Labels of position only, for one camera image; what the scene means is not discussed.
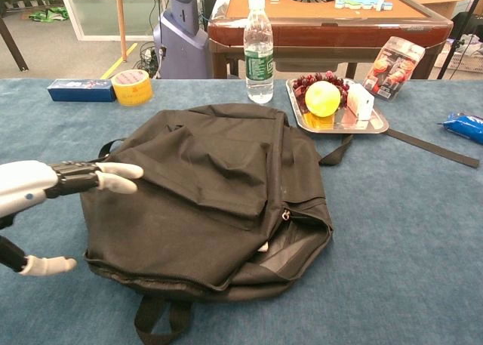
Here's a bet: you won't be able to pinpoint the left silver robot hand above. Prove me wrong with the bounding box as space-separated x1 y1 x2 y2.
0 160 145 277

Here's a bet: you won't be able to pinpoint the blue rectangular box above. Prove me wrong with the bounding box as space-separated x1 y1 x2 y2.
47 79 117 103

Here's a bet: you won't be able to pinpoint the clear water bottle green label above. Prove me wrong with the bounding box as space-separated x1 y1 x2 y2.
243 0 275 105

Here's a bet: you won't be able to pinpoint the yellow ball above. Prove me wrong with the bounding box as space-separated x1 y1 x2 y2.
304 80 342 119

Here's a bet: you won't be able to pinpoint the blue table cloth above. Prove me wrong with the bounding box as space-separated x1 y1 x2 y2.
0 76 483 345

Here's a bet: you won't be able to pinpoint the dark slanted table leg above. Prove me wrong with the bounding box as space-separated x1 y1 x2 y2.
0 16 30 73

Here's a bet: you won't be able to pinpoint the purple robot pedestal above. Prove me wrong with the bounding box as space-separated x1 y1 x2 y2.
152 0 210 80

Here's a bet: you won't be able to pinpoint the blue snack packet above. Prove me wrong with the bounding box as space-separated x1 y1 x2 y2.
437 112 483 146

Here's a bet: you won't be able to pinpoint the black fabric backpack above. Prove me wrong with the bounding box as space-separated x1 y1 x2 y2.
78 103 480 345

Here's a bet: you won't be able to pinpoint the brown mahjong table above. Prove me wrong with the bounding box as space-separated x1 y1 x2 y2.
207 0 454 80

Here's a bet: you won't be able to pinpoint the wooden pole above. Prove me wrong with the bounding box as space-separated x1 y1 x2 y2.
114 0 128 63

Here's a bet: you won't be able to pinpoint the black floor cables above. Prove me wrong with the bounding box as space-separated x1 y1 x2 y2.
139 42 163 78

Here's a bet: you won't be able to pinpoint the green cloth pile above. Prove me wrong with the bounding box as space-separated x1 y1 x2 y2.
29 5 70 23

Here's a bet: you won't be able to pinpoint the black tripod stand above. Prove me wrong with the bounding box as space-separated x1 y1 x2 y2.
437 0 483 80

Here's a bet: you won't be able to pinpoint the metal tray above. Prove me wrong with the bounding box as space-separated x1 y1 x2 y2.
285 76 390 135

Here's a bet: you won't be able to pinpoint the clear plastic blister package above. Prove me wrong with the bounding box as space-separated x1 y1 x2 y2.
361 35 426 103

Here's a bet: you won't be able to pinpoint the small white pink box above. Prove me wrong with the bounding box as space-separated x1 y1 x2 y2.
346 83 375 122

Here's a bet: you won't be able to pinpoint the red grape bunch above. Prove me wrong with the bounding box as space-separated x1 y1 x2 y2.
292 71 351 108

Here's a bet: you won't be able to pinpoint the yellow tape roll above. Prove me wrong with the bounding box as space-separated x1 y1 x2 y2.
111 69 154 107

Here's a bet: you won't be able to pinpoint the white plastic basket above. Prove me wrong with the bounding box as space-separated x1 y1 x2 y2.
433 50 483 74

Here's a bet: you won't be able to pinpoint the white framed glass partition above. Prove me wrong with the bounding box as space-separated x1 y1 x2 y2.
56 0 167 42

